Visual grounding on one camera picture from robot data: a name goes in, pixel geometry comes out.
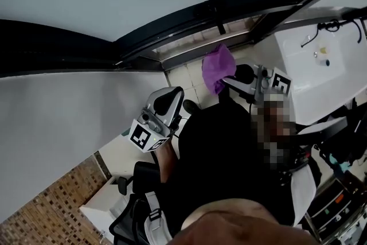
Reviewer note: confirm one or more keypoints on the green plastic piece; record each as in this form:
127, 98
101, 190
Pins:
126, 132

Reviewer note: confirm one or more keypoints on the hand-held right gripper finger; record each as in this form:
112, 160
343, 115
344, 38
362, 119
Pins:
245, 74
243, 87

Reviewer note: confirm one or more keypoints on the purple cleaning cloth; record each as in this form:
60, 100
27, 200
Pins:
218, 66

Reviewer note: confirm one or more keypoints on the white low cabinet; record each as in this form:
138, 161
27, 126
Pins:
97, 209

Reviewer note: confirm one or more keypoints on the person's left forearm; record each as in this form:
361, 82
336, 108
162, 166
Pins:
166, 160

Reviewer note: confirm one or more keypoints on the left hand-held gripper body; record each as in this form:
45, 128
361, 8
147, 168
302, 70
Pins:
142, 135

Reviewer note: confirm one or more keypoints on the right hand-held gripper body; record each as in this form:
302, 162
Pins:
279, 81

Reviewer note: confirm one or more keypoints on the person's left black shoe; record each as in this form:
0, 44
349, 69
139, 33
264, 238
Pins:
191, 106

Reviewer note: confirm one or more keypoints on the small yellow sink item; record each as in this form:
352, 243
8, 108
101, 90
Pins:
323, 50

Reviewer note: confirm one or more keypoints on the person's right forearm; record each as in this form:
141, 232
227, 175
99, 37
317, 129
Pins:
272, 114

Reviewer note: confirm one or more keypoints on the black equipment case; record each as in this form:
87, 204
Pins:
332, 200

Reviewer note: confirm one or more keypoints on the low clear window pane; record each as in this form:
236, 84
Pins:
186, 46

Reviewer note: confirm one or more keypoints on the black swivel chair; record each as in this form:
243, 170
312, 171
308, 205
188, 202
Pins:
146, 178

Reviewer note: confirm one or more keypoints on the black window frame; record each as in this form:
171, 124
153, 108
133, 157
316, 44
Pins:
57, 48

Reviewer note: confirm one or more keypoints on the black window latch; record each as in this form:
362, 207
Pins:
220, 23

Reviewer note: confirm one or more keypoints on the person's face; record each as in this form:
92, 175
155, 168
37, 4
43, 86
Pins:
243, 226

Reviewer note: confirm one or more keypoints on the person's black shirt torso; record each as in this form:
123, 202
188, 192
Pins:
215, 157

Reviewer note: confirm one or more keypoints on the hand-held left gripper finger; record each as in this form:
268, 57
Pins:
176, 109
163, 100

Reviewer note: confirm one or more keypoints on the white sink basin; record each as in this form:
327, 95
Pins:
321, 89

